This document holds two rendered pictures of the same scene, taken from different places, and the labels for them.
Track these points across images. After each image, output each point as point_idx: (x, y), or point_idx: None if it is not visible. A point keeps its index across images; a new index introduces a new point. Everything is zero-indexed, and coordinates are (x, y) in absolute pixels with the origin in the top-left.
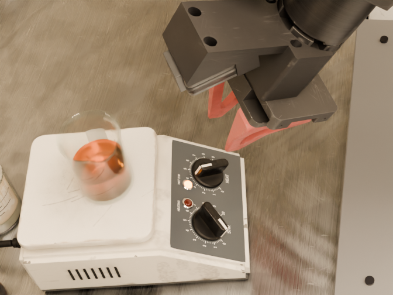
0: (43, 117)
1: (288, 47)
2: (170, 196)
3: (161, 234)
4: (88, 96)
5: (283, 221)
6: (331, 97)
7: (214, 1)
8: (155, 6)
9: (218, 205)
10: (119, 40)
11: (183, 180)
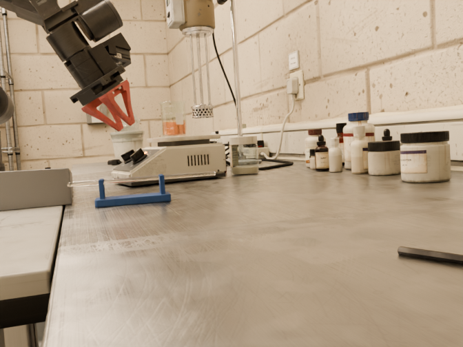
0: (261, 178)
1: None
2: (149, 149)
3: (146, 148)
4: (246, 182)
5: None
6: (71, 96)
7: (111, 37)
8: (250, 192)
9: (130, 162)
10: (255, 186)
11: (147, 152)
